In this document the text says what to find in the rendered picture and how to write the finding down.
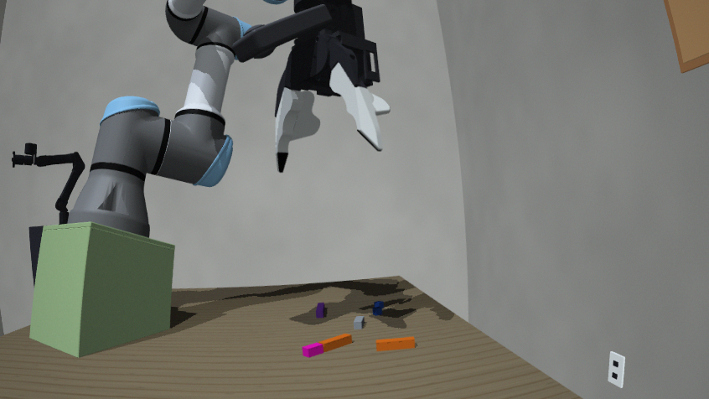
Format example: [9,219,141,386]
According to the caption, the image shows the orange rod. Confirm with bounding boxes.
[376,337,415,351]
[319,334,352,352]

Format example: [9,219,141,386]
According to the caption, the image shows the purple rod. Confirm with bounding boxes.
[316,303,325,319]

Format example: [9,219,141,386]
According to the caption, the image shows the magenta block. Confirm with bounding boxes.
[302,343,323,358]

